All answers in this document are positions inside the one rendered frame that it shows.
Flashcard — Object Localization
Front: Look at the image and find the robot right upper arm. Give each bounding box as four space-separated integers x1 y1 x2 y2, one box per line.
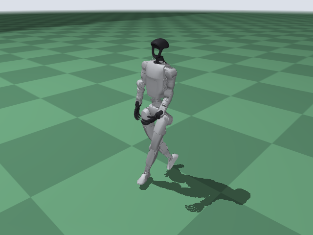
136 61 149 89

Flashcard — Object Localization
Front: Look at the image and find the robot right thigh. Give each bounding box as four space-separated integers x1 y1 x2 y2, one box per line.
141 107 163 144

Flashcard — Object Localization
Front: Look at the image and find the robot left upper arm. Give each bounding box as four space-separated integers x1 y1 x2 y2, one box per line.
163 66 177 98

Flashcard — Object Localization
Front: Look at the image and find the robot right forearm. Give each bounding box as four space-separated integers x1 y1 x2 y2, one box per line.
135 87 145 105

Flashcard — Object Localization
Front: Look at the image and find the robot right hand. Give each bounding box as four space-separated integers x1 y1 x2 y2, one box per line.
134 101 141 120

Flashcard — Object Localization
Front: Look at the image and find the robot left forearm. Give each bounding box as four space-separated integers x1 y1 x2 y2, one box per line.
158 91 174 118

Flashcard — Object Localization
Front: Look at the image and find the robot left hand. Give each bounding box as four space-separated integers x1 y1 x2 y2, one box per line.
141 110 163 125

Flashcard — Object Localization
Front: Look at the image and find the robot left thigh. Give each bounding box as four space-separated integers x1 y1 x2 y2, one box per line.
149 112 173 152

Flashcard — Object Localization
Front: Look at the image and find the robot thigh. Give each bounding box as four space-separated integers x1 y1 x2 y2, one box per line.
149 112 173 152
141 107 163 144

